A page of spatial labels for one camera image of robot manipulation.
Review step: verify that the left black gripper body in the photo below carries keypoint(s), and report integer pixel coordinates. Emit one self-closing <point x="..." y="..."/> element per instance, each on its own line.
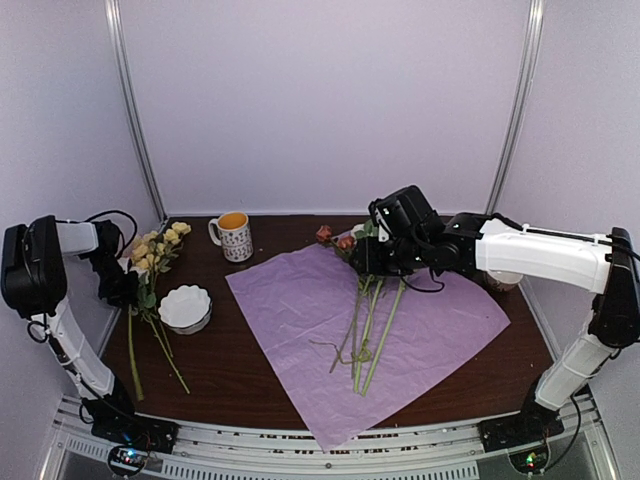
<point x="114" y="285"/>

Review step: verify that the aluminium front rail frame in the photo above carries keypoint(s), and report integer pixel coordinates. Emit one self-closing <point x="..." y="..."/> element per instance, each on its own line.
<point x="439" y="451"/>

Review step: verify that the white scalloped bowl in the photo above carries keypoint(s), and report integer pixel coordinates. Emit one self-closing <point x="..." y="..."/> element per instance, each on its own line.
<point x="186" y="310"/>

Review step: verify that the small white floral cup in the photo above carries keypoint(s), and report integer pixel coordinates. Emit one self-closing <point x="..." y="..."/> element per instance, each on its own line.
<point x="498" y="281"/>

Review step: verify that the aluminium corner post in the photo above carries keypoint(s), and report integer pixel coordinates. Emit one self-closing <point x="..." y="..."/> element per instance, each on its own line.
<point x="529" y="59"/>
<point x="117" y="36"/>

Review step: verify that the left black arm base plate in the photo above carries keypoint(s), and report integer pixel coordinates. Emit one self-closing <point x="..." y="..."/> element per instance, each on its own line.
<point x="142" y="433"/>

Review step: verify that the pale yellow fake flower bunch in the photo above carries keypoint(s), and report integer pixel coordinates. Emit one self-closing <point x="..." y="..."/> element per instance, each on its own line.
<point x="152" y="256"/>

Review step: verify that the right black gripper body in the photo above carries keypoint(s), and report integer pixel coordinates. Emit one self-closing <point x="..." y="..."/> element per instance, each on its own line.
<point x="408" y="256"/>

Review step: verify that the purple wrapping paper sheet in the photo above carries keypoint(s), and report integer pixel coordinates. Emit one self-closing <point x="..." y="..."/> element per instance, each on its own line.
<point x="292" y="304"/>

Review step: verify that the left aluminium corner post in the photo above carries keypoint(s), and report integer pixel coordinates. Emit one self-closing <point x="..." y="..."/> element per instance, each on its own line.
<point x="117" y="36"/>

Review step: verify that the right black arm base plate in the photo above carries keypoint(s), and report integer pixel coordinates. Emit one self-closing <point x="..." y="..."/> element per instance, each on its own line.
<point x="516" y="430"/>

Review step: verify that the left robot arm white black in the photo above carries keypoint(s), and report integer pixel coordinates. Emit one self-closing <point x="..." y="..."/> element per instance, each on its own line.
<point x="34" y="284"/>

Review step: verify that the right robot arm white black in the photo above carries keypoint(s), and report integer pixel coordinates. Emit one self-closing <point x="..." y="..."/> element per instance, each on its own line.
<point x="583" y="287"/>

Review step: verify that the white floral mug yellow inside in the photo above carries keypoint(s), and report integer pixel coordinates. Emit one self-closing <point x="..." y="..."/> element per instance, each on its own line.
<point x="231" y="232"/>

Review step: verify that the right aluminium corner post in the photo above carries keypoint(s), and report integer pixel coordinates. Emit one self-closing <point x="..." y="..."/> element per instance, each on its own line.
<point x="529" y="59"/>

